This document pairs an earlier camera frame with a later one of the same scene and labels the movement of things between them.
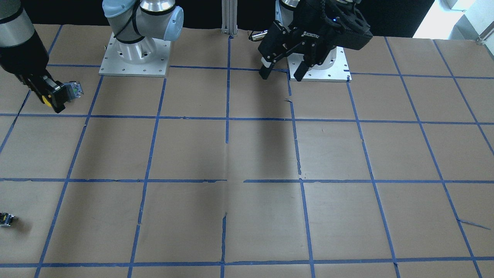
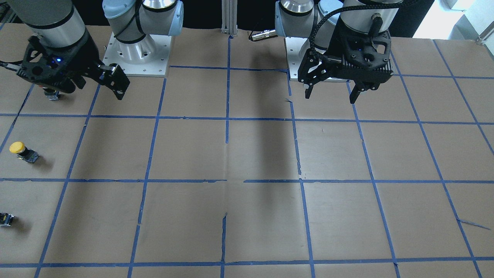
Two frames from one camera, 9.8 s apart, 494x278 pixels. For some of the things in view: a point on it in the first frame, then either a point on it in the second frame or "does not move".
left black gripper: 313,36 to 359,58
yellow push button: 76,90 to 24,153
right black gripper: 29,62 to 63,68
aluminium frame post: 229,17 does not move
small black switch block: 5,219 does not move
